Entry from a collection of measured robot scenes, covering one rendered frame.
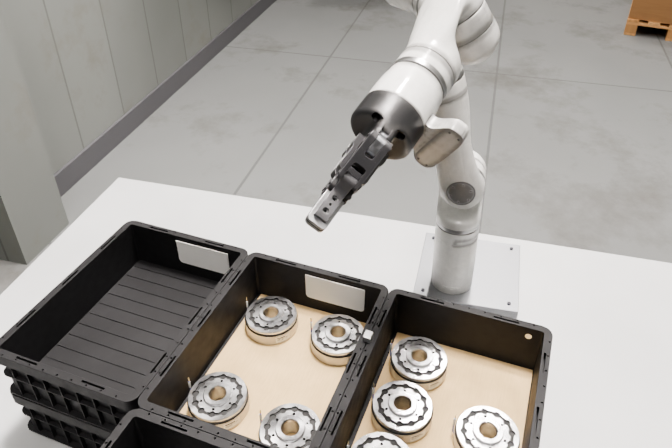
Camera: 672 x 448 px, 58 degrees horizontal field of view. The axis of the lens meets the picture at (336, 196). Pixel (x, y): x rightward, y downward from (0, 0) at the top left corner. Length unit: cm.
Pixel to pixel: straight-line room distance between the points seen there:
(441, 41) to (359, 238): 102
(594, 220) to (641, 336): 161
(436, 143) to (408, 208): 230
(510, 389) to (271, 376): 43
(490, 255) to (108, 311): 87
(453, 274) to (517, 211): 172
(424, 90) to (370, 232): 105
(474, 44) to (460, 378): 65
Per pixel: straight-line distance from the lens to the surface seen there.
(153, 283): 140
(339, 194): 61
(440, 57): 70
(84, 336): 133
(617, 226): 313
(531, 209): 310
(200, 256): 134
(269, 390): 116
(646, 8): 550
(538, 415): 104
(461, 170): 119
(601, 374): 145
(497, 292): 143
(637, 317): 161
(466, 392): 117
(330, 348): 117
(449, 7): 74
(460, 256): 133
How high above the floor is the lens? 174
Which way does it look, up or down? 35 degrees down
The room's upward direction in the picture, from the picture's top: straight up
